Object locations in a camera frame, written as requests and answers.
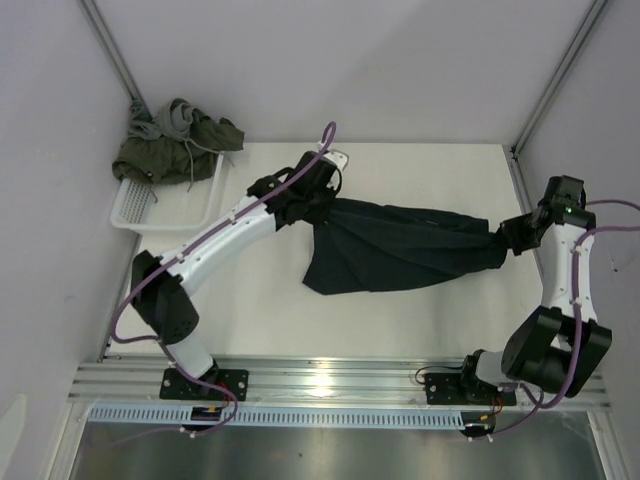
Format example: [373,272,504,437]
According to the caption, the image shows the white plastic basket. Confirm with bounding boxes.
[110,155,225,235]

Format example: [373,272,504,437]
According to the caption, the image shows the slotted grey cable duct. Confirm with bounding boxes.
[87,403,465,431]

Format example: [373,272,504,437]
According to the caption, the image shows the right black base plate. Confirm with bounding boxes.
[424,372,517,407]

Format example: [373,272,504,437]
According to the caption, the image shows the aluminium mounting rail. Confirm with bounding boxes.
[67,357,612,412]

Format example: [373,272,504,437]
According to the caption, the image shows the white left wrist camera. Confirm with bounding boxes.
[322,149,349,173]

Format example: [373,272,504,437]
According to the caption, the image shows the left aluminium corner post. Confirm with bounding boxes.
[77,0,148,111]

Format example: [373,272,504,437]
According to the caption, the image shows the aluminium corner post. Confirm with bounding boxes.
[510,0,612,159]
[77,0,148,111]

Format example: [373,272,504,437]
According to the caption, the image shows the right aluminium corner post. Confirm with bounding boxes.
[510,0,612,159]

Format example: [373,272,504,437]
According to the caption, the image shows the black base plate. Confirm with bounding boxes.
[424,372,517,407]
[159,367,250,402]

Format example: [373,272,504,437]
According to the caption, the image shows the grey shorts with drawstring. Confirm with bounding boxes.
[128,98,204,142]

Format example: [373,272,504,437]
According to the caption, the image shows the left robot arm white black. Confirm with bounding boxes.
[131,150,349,400]

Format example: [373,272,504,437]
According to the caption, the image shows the dark navy shorts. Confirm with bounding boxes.
[303,198,508,295]

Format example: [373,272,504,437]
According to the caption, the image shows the olive green shorts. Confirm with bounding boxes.
[112,116,245,185]

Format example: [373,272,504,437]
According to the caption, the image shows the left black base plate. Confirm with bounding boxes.
[159,367,250,402]

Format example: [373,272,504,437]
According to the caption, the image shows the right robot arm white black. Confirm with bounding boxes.
[456,176,612,409]

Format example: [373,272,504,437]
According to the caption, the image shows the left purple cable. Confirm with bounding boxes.
[89,121,337,446]

